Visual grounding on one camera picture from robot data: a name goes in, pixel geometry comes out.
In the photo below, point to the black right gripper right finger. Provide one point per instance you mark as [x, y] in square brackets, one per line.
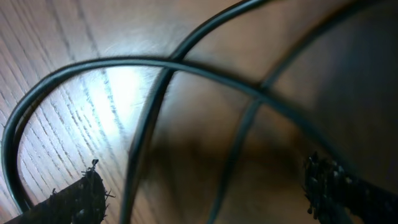
[330, 190]

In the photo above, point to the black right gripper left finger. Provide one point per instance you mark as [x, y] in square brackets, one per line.
[83, 202]

